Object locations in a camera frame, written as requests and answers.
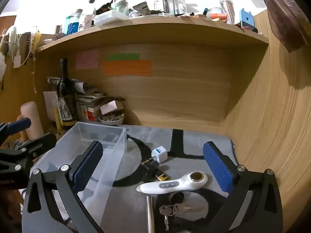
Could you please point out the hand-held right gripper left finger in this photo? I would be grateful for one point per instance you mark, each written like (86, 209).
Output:
(87, 165)

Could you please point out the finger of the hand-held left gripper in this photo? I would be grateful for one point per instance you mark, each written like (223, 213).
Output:
(20, 123)
(38, 141)

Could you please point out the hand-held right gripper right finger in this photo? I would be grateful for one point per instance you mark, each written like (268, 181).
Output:
(218, 167)

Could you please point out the clear plastic storage bin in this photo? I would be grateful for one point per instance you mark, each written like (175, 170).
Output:
(102, 133)

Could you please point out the white handheld massager device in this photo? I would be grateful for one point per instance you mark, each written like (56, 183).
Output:
(170, 184)

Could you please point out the white charger plug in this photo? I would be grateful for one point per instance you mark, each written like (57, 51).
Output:
(160, 154)

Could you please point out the key bunch with black fob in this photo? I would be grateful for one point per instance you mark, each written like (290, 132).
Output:
(175, 210)

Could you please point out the black and gold cylinder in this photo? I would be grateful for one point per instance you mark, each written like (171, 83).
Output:
(155, 171)

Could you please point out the beige cylinder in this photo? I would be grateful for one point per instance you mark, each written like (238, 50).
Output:
(30, 119)

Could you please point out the white paper note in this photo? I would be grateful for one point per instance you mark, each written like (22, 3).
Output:
(49, 102)

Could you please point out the small bowl of pebbles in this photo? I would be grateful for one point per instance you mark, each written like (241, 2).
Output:
(111, 119)

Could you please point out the dark wine bottle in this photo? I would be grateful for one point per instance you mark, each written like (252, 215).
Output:
(64, 94)

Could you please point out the grey mat with black letters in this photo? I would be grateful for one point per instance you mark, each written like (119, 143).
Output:
(126, 203)

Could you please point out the white card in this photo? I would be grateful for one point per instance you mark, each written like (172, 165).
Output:
(108, 107)

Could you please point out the stack of books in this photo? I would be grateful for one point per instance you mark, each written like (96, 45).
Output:
(91, 102)

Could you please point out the white paper tag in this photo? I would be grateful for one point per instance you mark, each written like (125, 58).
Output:
(17, 60)

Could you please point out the rolled newspaper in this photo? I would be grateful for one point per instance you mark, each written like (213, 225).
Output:
(81, 85)

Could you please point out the lace ribbon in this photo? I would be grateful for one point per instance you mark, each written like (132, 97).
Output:
(28, 46)

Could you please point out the silver metal rod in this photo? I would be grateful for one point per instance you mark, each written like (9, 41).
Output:
(150, 213)

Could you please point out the pink sticky note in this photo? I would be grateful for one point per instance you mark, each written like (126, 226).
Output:
(87, 58)

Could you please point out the orange sticky note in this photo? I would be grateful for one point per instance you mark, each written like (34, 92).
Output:
(127, 67)

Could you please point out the green sticky note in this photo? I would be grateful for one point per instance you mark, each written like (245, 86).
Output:
(123, 57)

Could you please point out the clear glass bottle dark cap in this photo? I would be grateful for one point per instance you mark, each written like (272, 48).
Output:
(91, 7)

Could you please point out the white lidded plastic box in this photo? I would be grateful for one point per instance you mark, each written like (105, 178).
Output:
(110, 17)

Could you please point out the wooden shelf board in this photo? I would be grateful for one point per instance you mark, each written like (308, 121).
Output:
(145, 26)

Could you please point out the blue box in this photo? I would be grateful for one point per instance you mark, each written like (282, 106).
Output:
(246, 19)

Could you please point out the round glass bowl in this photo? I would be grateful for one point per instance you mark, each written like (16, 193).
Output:
(216, 12)

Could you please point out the green capped bottle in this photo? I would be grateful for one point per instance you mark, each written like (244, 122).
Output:
(120, 3)

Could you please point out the glass jar with brown sticks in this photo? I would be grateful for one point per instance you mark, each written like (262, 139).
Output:
(227, 9)

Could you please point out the folded paper package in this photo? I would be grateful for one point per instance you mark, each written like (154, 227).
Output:
(142, 7)

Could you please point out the dark brown hanging cloth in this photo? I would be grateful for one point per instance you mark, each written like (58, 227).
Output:
(284, 12)

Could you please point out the large clear jar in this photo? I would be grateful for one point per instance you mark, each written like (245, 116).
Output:
(173, 1)

